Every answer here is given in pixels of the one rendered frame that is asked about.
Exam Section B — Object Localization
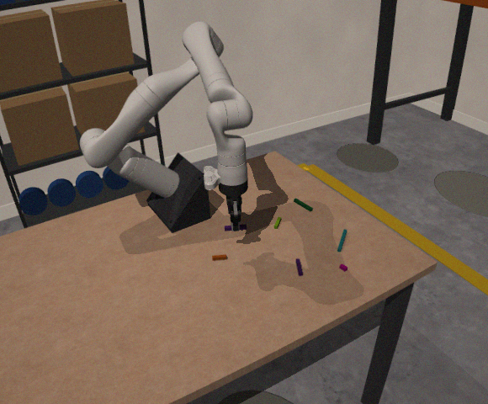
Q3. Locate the turquoise rod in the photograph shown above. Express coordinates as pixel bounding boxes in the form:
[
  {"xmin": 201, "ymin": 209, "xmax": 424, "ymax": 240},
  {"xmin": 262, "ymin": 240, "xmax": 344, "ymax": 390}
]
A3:
[{"xmin": 337, "ymin": 229, "xmax": 347, "ymax": 252}]

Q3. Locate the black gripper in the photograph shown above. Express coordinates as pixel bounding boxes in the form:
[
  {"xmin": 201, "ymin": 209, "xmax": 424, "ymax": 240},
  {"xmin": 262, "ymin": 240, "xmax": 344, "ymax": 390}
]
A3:
[{"xmin": 219, "ymin": 181, "xmax": 248, "ymax": 231}]

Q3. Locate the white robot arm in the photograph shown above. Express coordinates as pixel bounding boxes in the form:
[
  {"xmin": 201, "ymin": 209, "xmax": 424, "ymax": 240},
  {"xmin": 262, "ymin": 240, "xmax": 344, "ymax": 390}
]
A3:
[{"xmin": 80, "ymin": 21, "xmax": 253, "ymax": 198}]

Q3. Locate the purple rod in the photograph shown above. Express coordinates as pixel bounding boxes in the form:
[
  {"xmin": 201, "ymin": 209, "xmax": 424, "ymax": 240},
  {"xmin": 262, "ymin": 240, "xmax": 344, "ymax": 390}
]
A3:
[
  {"xmin": 225, "ymin": 224, "xmax": 247, "ymax": 231},
  {"xmin": 295, "ymin": 258, "xmax": 303, "ymax": 276}
]

